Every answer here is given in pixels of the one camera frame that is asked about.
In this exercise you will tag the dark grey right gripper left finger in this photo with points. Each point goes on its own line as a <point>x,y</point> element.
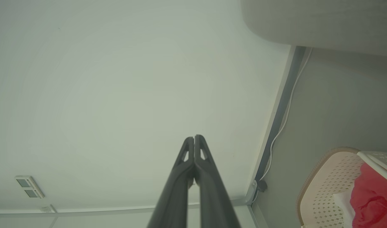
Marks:
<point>174,196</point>

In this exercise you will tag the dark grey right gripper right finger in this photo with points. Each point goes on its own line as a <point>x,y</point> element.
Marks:
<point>214,196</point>

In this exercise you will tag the red and white garment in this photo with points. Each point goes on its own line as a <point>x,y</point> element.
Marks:
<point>374,199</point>

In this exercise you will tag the white garment with red stripe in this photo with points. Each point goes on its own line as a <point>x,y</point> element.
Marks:
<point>344,204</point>

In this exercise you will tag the cream perforated laundry basket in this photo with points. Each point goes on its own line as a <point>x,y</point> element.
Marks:
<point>329,183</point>

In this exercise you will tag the black wall plug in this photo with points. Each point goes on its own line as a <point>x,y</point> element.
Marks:
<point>261,185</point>

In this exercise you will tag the small white wall socket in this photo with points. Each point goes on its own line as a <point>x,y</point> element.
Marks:
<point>47,209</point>

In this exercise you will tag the white double wall socket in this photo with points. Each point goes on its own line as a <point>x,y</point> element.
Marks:
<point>29,186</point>

